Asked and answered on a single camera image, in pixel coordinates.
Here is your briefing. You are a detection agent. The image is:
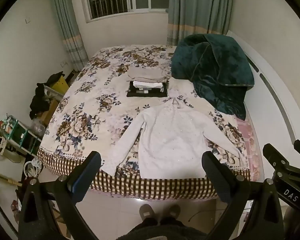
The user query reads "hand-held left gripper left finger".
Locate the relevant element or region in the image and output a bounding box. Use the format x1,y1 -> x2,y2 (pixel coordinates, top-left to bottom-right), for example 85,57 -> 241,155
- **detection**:
17,151 -> 102,240

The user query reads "black floor cable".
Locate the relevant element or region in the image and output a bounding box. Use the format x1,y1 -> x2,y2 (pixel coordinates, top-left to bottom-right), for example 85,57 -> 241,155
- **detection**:
187,211 -> 205,223

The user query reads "black garment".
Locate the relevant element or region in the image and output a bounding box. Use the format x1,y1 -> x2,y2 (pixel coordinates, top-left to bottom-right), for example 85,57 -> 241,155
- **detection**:
126,81 -> 168,98

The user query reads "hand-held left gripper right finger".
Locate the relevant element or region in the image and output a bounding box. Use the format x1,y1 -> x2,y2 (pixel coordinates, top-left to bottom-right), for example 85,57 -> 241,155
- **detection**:
201,151 -> 284,240

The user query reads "green storage rack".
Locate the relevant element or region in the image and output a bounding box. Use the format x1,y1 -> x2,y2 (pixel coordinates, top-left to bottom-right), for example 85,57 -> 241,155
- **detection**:
0,115 -> 42,155

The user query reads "beige garment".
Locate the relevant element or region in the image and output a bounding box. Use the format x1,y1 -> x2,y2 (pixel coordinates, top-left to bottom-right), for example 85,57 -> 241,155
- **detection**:
126,66 -> 169,83

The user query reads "person's grey right slipper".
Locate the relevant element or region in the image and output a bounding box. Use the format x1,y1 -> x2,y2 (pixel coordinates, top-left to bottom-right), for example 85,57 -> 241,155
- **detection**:
162,204 -> 181,222

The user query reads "white bed headboard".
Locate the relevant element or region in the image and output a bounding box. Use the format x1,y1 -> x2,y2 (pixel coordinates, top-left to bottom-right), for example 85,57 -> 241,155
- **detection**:
225,30 -> 300,145

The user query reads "yellow box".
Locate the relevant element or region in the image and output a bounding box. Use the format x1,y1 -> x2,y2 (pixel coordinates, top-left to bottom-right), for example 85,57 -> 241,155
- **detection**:
51,76 -> 70,95

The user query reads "pink mattress pad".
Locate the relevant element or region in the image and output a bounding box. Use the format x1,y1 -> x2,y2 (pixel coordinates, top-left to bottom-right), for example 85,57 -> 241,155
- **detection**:
234,115 -> 262,180

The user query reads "white coiled cable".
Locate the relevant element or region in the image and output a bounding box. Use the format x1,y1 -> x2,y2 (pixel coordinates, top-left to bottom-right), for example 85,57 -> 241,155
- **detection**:
24,159 -> 43,180

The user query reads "dark green plush blanket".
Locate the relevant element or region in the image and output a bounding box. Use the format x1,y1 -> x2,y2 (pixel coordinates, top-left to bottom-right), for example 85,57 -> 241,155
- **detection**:
170,34 -> 255,121

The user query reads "white garment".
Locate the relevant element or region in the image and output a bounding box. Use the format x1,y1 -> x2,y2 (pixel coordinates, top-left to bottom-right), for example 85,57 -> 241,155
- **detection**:
132,80 -> 164,92

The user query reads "white knit sweater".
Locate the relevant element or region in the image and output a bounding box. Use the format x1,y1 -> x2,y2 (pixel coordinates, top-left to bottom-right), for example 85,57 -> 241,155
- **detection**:
100,97 -> 249,180

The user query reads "grey-green curtain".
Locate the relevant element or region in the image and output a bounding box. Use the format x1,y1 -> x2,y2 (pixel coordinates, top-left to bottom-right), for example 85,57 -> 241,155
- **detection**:
49,0 -> 88,72
166,0 -> 238,46

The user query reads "person's grey left slipper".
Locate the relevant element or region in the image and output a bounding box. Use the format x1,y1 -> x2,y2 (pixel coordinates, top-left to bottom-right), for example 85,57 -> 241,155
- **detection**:
139,204 -> 154,220

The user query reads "cardboard box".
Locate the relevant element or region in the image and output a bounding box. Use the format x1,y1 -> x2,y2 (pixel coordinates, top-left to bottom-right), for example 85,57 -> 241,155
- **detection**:
39,99 -> 59,125

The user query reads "clear plastic bag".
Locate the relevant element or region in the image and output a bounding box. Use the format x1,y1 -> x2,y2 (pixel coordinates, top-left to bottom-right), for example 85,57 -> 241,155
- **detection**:
30,119 -> 46,138

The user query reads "floral bed sheet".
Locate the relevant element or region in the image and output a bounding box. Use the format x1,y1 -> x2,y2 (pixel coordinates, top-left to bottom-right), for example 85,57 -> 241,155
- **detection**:
37,44 -> 262,200

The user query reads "black clothes pile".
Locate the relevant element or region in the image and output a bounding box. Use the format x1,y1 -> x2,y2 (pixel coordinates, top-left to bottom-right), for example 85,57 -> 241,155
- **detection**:
29,72 -> 65,119

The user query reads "person's grey slipper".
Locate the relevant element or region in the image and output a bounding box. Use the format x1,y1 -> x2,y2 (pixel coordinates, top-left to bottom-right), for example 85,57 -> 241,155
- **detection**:
162,204 -> 181,222
139,204 -> 154,220

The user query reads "white chair frame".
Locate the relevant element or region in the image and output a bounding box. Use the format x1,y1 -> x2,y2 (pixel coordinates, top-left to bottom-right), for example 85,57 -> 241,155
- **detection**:
44,85 -> 65,100

